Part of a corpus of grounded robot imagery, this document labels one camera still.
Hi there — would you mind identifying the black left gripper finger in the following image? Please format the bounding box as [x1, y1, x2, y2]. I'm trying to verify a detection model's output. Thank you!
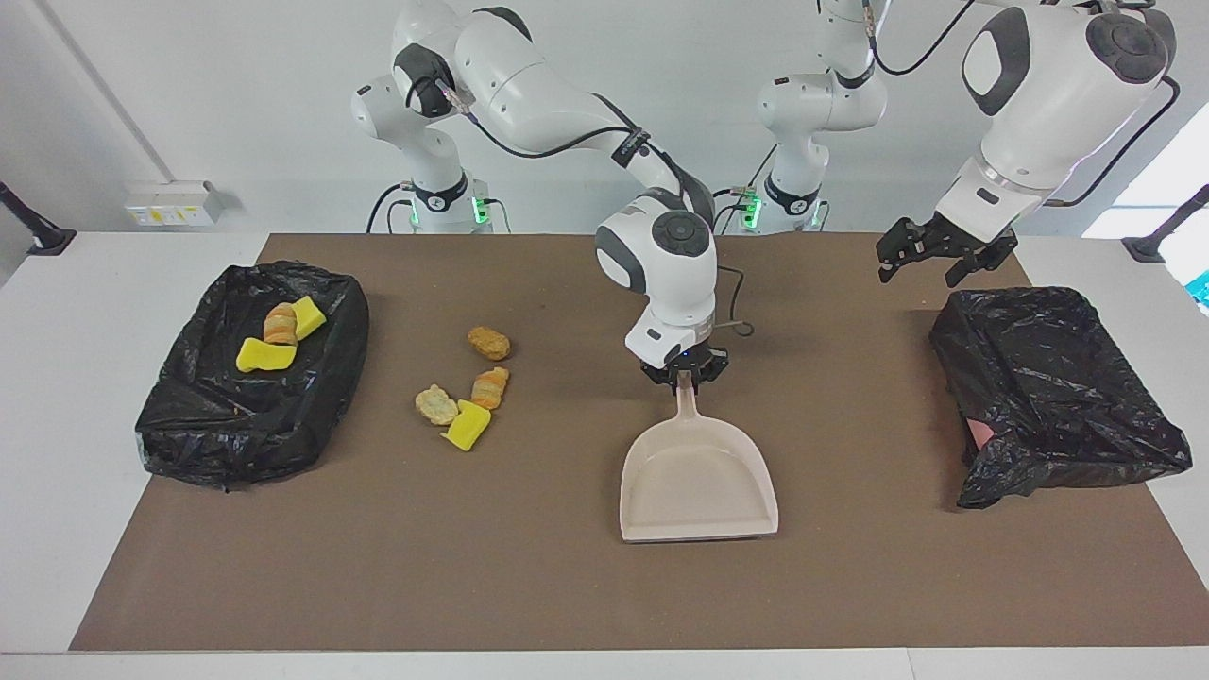
[876, 225, 916, 284]
[946, 256, 1004, 290]

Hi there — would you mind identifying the beige plastic dustpan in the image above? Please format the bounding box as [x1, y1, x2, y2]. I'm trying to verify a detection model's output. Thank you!
[619, 376, 780, 544]

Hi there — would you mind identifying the yellow sponge piece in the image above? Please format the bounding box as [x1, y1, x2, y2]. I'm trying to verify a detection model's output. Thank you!
[440, 399, 493, 453]
[235, 337, 298, 374]
[291, 296, 328, 341]

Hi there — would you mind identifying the pale bread toy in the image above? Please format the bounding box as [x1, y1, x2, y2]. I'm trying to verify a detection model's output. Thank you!
[415, 384, 460, 427]

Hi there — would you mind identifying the black bag lined pink bin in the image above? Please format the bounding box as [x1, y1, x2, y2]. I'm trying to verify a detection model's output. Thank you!
[928, 286, 1194, 511]

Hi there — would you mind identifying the black stand leg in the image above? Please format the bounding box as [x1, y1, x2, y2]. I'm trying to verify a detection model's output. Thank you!
[0, 181, 77, 256]
[1122, 184, 1209, 264]

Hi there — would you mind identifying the brown table mat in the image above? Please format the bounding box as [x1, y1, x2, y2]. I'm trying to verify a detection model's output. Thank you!
[69, 233, 1209, 653]

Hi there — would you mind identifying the black left base cable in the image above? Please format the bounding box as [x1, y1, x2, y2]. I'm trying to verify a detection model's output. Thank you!
[710, 184, 761, 235]

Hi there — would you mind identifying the black base cable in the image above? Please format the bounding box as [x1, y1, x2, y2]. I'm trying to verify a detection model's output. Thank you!
[710, 184, 761, 235]
[366, 182, 417, 235]

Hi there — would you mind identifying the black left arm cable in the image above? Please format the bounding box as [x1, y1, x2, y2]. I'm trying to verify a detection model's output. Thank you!
[864, 0, 1182, 209]

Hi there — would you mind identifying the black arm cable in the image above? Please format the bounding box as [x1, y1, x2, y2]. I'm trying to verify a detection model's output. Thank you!
[434, 80, 757, 339]
[864, 0, 1182, 209]

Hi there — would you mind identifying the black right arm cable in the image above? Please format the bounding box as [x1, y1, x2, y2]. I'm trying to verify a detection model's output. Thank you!
[434, 80, 757, 339]

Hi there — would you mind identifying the black right base cable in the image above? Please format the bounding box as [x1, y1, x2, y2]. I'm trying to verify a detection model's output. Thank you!
[366, 182, 417, 235]

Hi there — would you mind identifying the white wall socket box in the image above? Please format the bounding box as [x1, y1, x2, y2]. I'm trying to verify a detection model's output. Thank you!
[126, 181, 225, 228]

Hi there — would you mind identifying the white wall cable conduit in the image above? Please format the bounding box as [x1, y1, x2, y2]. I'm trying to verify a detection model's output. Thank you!
[36, 0, 176, 185]

